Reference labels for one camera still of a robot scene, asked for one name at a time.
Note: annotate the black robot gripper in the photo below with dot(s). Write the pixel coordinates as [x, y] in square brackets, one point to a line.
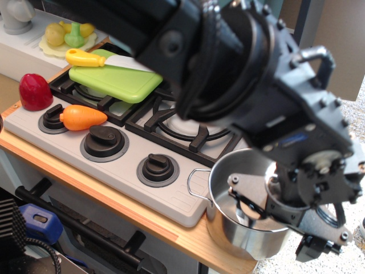
[307, 199]

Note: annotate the stainless steel pot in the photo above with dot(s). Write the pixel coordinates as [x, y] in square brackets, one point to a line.
[245, 237]

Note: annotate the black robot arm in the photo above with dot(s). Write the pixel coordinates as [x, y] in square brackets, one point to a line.
[238, 67]

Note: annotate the black right stove knob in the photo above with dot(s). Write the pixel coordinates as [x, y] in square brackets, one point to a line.
[158, 170]

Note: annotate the black stove knob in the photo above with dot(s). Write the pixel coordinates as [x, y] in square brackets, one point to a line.
[158, 170]
[50, 123]
[104, 144]

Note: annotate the grey toy stove top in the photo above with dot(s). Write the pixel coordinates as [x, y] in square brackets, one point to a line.
[181, 201]

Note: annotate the black middle stove knob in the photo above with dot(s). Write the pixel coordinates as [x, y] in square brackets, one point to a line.
[104, 144]

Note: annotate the black left stove knob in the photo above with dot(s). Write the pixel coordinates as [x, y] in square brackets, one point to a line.
[50, 123]

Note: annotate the black right burner grate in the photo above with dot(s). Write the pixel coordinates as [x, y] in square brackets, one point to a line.
[156, 120]

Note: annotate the black burner grate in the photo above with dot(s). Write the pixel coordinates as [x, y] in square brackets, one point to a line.
[156, 120]
[117, 110]

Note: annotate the green plastic cutting board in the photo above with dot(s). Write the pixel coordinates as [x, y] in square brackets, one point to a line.
[128, 85]

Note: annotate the black left burner grate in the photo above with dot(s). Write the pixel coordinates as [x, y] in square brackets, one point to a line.
[117, 110]

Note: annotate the orange toy carrot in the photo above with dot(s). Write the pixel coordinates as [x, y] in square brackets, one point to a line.
[77, 117]

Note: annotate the blue clamp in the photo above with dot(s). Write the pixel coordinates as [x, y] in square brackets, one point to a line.
[41, 224]

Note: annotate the yellow toy banana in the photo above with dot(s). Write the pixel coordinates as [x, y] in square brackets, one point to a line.
[86, 29]

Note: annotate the green toy broccoli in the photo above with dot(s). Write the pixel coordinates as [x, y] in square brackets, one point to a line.
[74, 39]

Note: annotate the red toy pepper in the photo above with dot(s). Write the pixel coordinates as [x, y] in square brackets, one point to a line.
[34, 92]

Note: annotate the pale yellow toy plate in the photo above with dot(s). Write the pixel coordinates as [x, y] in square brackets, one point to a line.
[60, 51]

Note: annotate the yellow toy potato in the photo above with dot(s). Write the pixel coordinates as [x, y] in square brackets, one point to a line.
[54, 34]

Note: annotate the white toy sink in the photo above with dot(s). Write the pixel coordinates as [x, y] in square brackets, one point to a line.
[21, 54]

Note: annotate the grey toy faucet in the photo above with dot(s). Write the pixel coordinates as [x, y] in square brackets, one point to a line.
[17, 16]

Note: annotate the black oven door handle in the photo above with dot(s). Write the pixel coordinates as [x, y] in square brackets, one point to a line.
[127, 254]

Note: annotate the yellow handled toy knife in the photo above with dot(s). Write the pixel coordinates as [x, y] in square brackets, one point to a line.
[78, 57]

